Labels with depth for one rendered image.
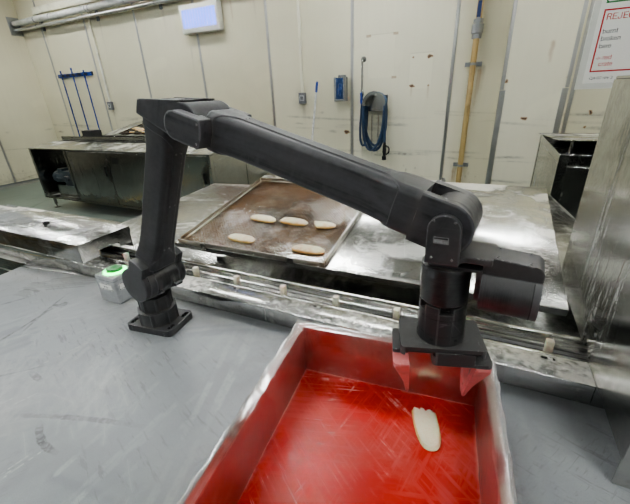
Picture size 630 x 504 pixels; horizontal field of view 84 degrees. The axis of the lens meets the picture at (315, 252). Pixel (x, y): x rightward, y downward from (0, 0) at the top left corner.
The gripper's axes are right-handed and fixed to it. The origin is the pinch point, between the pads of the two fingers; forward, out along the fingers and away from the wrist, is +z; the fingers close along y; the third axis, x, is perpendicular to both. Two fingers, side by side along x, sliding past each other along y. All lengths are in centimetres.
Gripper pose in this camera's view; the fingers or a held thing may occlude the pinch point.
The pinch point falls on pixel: (434, 385)
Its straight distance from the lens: 55.7
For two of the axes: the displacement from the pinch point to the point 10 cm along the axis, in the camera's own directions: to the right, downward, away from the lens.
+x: -1.7, 4.1, -9.0
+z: 0.6, 9.1, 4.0
